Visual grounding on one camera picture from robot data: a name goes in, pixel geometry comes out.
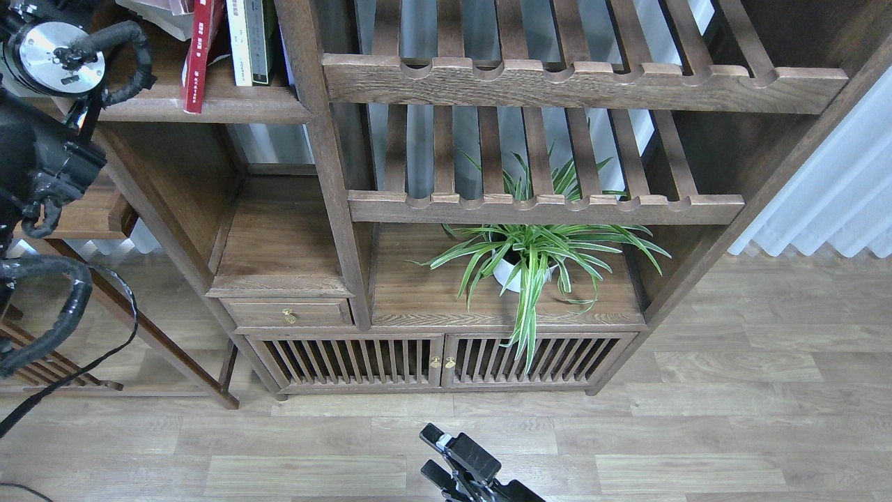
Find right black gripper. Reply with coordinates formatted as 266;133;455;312
420;423;545;502

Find red cover book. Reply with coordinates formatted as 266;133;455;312
180;1;226;114

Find yellow green cover book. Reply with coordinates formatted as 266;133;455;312
116;0;192;41

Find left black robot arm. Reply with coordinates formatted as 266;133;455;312
1;1;155;378

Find brass cabinet door knobs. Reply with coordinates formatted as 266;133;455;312
428;356;456;369

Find green spider plant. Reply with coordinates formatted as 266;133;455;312
411;143;673;374

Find brass drawer knob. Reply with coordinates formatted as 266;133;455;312
282;308;298;325

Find dark wooden bookshelf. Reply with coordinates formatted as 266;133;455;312
98;1;890;398

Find wooden side table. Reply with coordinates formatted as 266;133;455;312
2;174;239;409

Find white curtain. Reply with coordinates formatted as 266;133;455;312
729;70;891;259

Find dark green spine book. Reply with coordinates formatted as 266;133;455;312
245;1;278;86

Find white spine book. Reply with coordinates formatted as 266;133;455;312
226;0;254;87

